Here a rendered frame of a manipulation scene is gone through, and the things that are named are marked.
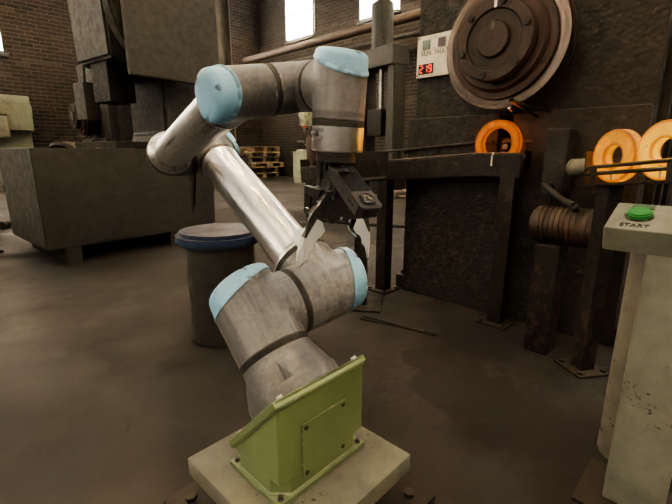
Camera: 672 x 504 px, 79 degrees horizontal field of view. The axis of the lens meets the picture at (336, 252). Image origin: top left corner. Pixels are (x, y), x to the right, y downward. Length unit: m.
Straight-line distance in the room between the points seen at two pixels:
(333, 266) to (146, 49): 2.95
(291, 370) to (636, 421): 0.68
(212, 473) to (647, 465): 0.84
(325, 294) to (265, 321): 0.15
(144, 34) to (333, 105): 3.03
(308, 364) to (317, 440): 0.14
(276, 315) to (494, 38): 1.32
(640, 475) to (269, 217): 0.95
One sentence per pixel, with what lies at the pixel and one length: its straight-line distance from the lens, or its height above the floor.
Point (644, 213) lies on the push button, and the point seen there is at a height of 0.61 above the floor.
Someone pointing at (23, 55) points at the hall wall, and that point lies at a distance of 11.07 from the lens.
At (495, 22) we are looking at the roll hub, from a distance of 1.77.
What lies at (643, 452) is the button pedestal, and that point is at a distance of 1.07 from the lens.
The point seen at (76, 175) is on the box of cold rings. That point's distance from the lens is 3.14.
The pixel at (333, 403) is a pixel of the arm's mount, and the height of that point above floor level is 0.26.
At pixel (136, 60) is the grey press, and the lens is 3.58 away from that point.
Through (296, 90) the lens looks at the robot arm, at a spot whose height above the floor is 0.82.
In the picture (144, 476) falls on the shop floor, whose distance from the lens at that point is 1.15.
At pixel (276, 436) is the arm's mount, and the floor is 0.26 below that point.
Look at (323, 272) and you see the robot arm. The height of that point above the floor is 0.46.
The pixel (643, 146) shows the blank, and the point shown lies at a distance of 1.43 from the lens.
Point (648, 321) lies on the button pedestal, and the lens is 0.96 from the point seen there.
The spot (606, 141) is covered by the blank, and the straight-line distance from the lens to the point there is 1.52.
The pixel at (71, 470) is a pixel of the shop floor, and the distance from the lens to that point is 1.24.
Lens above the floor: 0.72
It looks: 14 degrees down
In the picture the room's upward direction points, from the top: straight up
